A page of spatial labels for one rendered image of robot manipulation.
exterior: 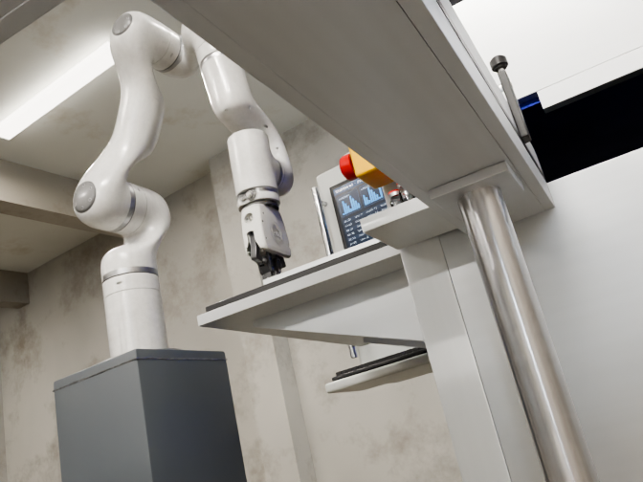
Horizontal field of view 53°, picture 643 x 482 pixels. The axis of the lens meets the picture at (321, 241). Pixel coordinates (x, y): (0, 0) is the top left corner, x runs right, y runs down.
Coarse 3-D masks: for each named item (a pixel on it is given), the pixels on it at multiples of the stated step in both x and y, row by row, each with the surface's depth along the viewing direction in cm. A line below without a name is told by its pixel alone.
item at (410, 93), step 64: (192, 0) 37; (256, 0) 38; (320, 0) 39; (384, 0) 40; (448, 0) 56; (256, 64) 44; (320, 64) 45; (384, 64) 47; (448, 64) 49; (384, 128) 56; (448, 128) 59; (512, 128) 70
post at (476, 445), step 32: (384, 192) 102; (416, 256) 97; (416, 288) 96; (448, 288) 94; (448, 320) 93; (448, 352) 92; (448, 384) 91; (480, 384) 89; (448, 416) 90; (480, 416) 88; (480, 448) 87; (480, 480) 87
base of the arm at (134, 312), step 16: (112, 288) 136; (128, 288) 135; (144, 288) 136; (160, 288) 142; (112, 304) 135; (128, 304) 134; (144, 304) 135; (160, 304) 139; (112, 320) 134; (128, 320) 133; (144, 320) 134; (160, 320) 137; (112, 336) 133; (128, 336) 132; (144, 336) 132; (160, 336) 135; (112, 352) 133
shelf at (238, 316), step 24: (360, 264) 103; (384, 264) 104; (288, 288) 108; (312, 288) 108; (336, 288) 111; (216, 312) 114; (240, 312) 112; (264, 312) 116; (288, 336) 141; (312, 336) 147; (336, 336) 153
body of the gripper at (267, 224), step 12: (252, 204) 124; (264, 204) 124; (276, 204) 126; (252, 216) 123; (264, 216) 123; (276, 216) 127; (252, 228) 121; (264, 228) 121; (276, 228) 125; (264, 240) 120; (276, 240) 123; (264, 252) 123; (276, 252) 122; (288, 252) 126
